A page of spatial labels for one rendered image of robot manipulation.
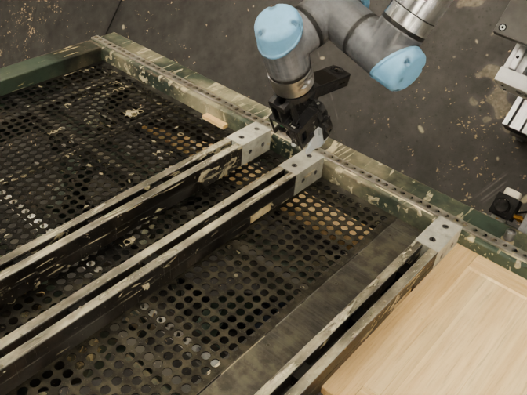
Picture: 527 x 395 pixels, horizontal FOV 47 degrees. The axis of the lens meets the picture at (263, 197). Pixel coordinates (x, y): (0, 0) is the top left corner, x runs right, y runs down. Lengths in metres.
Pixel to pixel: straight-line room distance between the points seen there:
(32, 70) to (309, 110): 1.23
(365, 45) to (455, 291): 0.69
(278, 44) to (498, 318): 0.79
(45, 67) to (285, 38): 1.33
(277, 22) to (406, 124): 1.68
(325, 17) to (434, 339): 0.69
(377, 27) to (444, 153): 1.61
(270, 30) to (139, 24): 2.55
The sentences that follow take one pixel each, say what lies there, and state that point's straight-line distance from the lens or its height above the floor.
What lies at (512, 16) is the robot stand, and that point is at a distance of 1.49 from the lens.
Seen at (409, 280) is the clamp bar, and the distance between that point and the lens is 1.34.
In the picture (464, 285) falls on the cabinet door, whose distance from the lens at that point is 1.46.
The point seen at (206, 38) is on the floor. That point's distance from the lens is 3.16.
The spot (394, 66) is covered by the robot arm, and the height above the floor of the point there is 1.58.
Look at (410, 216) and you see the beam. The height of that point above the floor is 0.89.
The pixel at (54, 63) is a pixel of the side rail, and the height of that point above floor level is 1.06.
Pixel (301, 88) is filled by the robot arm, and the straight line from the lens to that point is 1.03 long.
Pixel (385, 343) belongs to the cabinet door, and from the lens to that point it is 1.28.
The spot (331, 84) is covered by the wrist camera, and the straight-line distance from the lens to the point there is 1.12.
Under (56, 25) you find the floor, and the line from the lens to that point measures 3.95.
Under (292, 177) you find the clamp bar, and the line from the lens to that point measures 1.57.
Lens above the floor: 2.42
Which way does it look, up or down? 60 degrees down
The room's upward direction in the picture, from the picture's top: 80 degrees counter-clockwise
